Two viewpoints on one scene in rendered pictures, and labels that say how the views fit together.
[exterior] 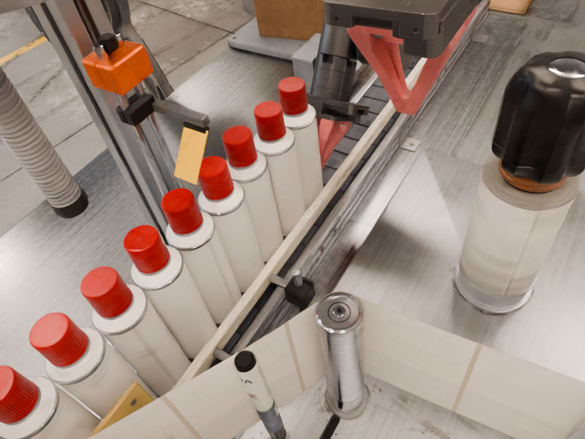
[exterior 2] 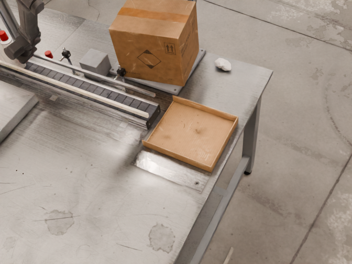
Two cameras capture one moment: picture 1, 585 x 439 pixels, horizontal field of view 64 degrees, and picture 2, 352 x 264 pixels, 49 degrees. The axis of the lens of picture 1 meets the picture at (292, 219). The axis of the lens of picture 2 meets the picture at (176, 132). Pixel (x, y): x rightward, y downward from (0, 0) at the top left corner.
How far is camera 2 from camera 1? 197 cm
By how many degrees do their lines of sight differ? 51
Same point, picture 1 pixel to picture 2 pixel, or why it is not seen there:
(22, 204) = (199, 19)
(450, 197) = (9, 99)
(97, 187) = (59, 21)
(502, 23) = (136, 135)
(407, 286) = not seen: outside the picture
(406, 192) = (15, 89)
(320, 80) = not seen: hidden behind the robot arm
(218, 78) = not seen: hidden behind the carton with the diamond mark
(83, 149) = (243, 27)
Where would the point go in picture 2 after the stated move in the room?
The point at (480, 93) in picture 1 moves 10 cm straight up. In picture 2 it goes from (78, 121) to (71, 106)
